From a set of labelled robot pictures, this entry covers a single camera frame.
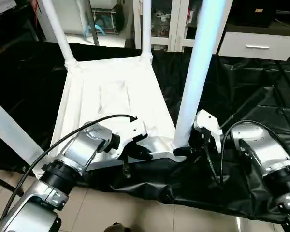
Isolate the light blue plastic stand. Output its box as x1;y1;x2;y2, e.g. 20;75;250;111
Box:
83;21;107;37

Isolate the black mat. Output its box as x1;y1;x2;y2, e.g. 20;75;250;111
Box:
0;41;290;223

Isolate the white plastic table top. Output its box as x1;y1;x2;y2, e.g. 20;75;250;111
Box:
32;55;189;180

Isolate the black box with orange label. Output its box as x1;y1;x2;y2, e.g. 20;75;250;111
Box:
236;0;278;28

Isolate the white glass-door cabinet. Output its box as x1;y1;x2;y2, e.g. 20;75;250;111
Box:
132;0;234;53

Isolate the white drawer unit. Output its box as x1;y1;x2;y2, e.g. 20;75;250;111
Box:
217;31;290;62

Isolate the black metal workbench leg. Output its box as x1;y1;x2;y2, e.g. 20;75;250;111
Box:
0;172;24;197

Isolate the white plastic table leg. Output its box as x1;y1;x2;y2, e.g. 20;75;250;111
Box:
0;95;46;168
140;0;153;63
40;0;78;70
173;0;234;149

